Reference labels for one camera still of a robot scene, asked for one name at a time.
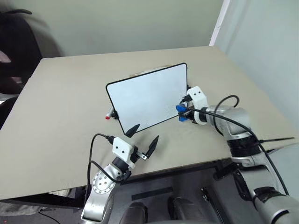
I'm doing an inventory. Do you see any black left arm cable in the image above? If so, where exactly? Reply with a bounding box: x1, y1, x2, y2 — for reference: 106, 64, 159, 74
86, 133, 123, 206

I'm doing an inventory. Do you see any black floor tape strip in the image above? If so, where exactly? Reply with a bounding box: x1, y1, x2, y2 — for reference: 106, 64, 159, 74
131, 186, 174, 202

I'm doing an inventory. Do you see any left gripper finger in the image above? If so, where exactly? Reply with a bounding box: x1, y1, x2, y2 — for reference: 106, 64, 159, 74
124, 124, 141, 138
145, 135, 160, 157

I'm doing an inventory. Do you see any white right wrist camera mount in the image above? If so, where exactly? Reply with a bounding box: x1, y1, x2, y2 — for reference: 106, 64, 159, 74
186, 86, 208, 126

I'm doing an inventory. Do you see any beige board stand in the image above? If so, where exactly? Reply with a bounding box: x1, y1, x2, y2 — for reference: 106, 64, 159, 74
129, 64, 173, 78

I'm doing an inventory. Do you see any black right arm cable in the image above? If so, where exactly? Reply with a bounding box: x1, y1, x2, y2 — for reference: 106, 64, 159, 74
186, 95, 290, 196

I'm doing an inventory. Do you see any black table frame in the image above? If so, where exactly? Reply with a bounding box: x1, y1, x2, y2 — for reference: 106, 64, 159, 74
120, 160, 234, 186

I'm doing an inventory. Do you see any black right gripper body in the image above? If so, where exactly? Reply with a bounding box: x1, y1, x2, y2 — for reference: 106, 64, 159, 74
183, 92, 196, 124

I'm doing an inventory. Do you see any thin black rod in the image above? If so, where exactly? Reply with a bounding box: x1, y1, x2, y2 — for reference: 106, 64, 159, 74
257, 136, 295, 143

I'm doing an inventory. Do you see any blue whiteboard eraser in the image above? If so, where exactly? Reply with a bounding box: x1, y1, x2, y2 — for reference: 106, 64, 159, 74
175, 104, 189, 123

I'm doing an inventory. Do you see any white wall corner trim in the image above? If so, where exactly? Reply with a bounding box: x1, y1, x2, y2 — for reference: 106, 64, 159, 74
208, 0, 232, 47

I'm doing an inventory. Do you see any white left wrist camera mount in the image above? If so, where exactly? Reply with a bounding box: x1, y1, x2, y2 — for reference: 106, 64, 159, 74
112, 137, 139, 169

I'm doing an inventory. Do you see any black framed whiteboard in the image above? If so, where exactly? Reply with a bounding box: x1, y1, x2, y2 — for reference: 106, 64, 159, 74
106, 62, 189, 135

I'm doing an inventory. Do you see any black floor rod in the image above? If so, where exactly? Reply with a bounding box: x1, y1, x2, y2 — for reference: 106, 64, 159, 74
201, 186, 224, 224

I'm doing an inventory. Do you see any dark rounded shape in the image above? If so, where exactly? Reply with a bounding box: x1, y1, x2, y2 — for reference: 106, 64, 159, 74
167, 196, 207, 224
119, 201, 150, 224

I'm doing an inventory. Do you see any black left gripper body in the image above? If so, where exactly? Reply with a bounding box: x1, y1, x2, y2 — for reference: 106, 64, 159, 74
130, 146, 150, 163

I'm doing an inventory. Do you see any thin black floor cable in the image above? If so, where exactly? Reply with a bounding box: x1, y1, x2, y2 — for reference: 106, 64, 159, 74
36, 207, 83, 224

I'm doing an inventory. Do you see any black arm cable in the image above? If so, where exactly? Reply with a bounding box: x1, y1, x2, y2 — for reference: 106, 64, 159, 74
186, 95, 290, 196
86, 133, 123, 206

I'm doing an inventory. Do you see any person in dark clothes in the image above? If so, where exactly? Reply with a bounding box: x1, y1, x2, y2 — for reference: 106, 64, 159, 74
0, 8, 62, 95

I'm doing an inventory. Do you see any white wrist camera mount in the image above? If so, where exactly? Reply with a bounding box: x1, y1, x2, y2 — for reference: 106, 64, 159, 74
112, 137, 139, 169
186, 86, 208, 126

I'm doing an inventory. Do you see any black table bracket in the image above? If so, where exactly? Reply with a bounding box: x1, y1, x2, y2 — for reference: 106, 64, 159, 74
213, 163, 237, 181

